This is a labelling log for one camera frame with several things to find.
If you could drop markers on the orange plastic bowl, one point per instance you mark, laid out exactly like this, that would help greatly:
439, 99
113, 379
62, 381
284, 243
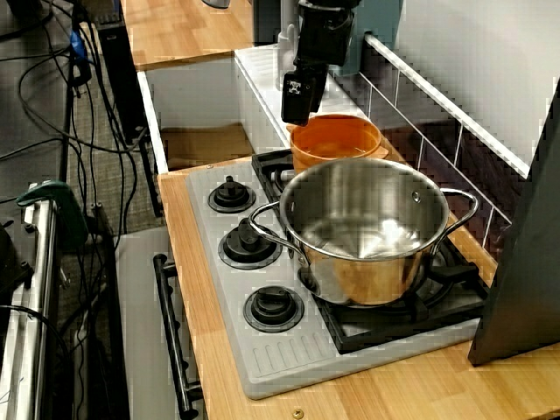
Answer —
337, 131

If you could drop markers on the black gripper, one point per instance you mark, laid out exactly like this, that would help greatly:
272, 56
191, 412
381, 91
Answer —
326, 37

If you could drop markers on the black metal stand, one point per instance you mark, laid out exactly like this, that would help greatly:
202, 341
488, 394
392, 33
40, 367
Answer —
109, 306

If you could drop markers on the black pole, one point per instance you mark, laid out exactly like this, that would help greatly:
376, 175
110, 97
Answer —
66, 131

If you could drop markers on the green clamp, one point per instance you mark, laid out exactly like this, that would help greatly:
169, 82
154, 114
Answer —
70, 210

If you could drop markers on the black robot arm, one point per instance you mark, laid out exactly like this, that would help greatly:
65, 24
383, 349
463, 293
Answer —
328, 3

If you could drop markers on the white oven door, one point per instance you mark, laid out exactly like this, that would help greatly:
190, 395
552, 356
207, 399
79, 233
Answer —
140, 306

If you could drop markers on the black slanted panel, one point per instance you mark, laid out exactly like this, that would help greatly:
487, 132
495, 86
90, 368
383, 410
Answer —
525, 262

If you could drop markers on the dark tile backsplash panel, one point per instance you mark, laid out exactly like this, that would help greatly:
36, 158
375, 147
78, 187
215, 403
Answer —
437, 144

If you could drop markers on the white toy sink basin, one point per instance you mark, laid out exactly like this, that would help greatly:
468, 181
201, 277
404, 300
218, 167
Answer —
197, 96

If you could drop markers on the black burner grate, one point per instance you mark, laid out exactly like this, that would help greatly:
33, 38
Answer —
394, 324
262, 164

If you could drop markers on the brown cardboard sheet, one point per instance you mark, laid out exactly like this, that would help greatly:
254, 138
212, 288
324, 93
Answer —
201, 149

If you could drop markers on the grey toy stove plate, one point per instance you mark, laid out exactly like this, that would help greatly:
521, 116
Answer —
227, 280

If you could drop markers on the stainless steel pot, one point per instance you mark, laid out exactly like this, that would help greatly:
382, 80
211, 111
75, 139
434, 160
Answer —
363, 271

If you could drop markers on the aluminium frame rail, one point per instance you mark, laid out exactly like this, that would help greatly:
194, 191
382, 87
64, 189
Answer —
30, 306

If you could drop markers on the black tower box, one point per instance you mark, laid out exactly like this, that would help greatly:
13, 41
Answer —
118, 79

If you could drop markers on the teal box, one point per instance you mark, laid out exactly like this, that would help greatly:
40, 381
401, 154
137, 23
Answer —
380, 35

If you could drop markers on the grey toy faucet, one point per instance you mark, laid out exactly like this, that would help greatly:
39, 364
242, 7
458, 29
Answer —
284, 48

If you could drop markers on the black bracket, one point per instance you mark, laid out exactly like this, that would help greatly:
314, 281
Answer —
13, 262

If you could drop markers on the black stove knob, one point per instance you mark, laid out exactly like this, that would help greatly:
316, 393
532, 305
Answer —
229, 197
273, 308
249, 247

